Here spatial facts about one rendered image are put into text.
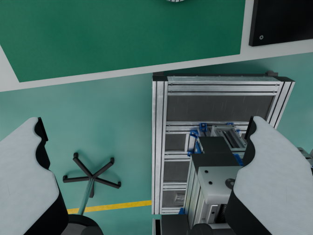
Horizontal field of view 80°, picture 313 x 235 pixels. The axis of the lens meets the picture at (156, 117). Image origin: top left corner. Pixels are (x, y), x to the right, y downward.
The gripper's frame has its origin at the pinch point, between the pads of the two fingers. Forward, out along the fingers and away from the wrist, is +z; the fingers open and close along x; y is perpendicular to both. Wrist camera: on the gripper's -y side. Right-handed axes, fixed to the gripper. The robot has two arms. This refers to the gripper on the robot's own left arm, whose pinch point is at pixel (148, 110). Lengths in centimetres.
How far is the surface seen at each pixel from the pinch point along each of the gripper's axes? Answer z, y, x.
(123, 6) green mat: 40.3, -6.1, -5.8
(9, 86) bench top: 40, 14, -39
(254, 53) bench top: 40.6, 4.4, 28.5
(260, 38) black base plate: 38.3, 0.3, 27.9
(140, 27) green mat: 40.3, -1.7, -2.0
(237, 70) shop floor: 115, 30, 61
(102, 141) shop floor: 115, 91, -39
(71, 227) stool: 59, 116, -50
